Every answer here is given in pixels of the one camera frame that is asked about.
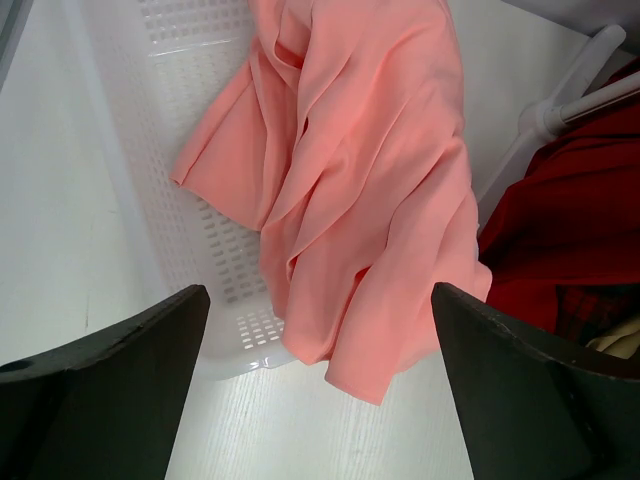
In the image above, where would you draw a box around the pink pleated skirt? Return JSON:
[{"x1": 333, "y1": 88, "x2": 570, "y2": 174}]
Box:
[{"x1": 170, "y1": 1, "x2": 491, "y2": 405}]

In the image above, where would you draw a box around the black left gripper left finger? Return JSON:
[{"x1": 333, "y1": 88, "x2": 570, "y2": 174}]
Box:
[{"x1": 1, "y1": 285, "x2": 210, "y2": 479}]

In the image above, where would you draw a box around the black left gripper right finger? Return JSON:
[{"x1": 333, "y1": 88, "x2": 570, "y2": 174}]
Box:
[{"x1": 432, "y1": 283, "x2": 639, "y2": 479}]

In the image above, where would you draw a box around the red black plaid skirt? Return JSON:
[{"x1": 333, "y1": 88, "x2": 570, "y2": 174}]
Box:
[{"x1": 555, "y1": 284, "x2": 639, "y2": 346}]

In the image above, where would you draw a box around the white perforated plastic basket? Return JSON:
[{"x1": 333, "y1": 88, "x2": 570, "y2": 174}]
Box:
[{"x1": 64, "y1": 1, "x2": 292, "y2": 380}]

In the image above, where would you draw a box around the white metal clothes rack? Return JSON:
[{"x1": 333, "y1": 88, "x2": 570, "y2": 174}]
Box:
[{"x1": 477, "y1": 25, "x2": 639, "y2": 221}]

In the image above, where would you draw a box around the tan brown skirt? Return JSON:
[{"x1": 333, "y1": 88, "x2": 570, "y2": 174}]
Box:
[{"x1": 587, "y1": 317, "x2": 639, "y2": 359}]

